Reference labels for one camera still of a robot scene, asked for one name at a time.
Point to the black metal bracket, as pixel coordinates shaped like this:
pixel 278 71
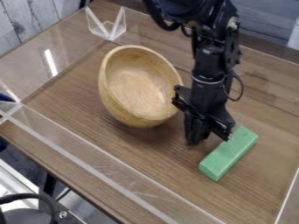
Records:
pixel 63 214

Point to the clear acrylic tray wall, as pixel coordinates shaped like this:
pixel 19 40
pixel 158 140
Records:
pixel 134 198

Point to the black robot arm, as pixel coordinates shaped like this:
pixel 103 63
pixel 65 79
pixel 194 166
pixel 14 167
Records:
pixel 210 22

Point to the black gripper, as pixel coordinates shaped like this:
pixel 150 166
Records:
pixel 202 102

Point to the green rectangular block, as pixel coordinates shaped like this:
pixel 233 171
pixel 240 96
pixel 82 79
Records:
pixel 221 160

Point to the clear acrylic corner bracket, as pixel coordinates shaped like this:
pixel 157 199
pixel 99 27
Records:
pixel 107 30

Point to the brown wooden bowl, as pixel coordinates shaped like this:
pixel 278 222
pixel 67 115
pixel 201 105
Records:
pixel 135 84

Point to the black table leg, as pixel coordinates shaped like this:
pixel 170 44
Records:
pixel 50 185

